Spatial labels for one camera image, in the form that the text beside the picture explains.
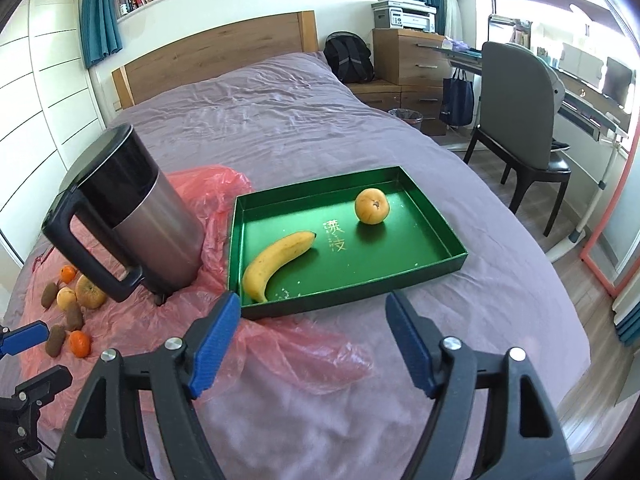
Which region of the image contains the dark blue tote bag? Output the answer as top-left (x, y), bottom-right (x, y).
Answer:
top-left (439, 69), bottom-right (475, 128)

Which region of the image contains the wooden headboard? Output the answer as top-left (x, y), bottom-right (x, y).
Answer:
top-left (111, 10), bottom-right (319, 111)

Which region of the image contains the mesh trash bin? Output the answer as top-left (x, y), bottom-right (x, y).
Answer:
top-left (387, 108), bottom-right (424, 134)

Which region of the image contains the pink framed mirror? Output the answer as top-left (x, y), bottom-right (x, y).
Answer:
top-left (580, 147), bottom-right (640, 302)

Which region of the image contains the wooden nightstand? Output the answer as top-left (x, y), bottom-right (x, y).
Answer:
top-left (347, 79), bottom-right (449, 137)

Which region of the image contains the white printer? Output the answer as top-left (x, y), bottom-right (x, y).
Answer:
top-left (371, 0), bottom-right (439, 34)

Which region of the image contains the grey chair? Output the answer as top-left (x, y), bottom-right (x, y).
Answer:
top-left (463, 41), bottom-right (573, 238)

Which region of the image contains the black and steel electric kettle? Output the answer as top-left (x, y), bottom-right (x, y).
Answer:
top-left (41, 124), bottom-right (206, 307)

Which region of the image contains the white wardrobe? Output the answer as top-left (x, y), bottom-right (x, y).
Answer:
top-left (0, 0), bottom-right (108, 263)

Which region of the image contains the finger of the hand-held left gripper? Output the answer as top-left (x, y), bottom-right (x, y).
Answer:
top-left (0, 321), bottom-right (51, 357)
top-left (12, 365), bottom-right (74, 413)

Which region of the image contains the white adjustable desk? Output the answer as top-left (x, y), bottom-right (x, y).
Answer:
top-left (417, 40), bottom-right (630, 262)

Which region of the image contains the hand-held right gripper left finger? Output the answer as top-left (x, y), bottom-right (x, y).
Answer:
top-left (50, 291), bottom-right (242, 480)

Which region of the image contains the round yellow-orange pear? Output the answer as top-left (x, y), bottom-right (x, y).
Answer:
top-left (354, 187), bottom-right (391, 225)

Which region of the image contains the pink plastic bag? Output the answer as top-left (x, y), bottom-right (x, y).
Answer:
top-left (20, 164), bottom-right (376, 431)

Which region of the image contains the large brownish pear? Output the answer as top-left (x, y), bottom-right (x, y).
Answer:
top-left (75, 276), bottom-right (108, 310)

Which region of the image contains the wooden dresser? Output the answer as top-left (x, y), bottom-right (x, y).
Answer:
top-left (372, 28), bottom-right (462, 87)

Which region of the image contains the computer monitor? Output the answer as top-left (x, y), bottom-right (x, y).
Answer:
top-left (602, 57), bottom-right (634, 112)

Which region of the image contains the black backpack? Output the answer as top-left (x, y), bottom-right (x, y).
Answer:
top-left (323, 31), bottom-right (376, 85)

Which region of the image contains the green tray box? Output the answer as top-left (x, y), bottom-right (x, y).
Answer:
top-left (227, 165), bottom-right (469, 322)

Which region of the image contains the yellow banana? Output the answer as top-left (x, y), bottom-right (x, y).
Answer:
top-left (242, 230), bottom-right (318, 304)

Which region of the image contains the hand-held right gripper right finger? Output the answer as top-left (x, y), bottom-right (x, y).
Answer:
top-left (385, 290), bottom-right (576, 480)

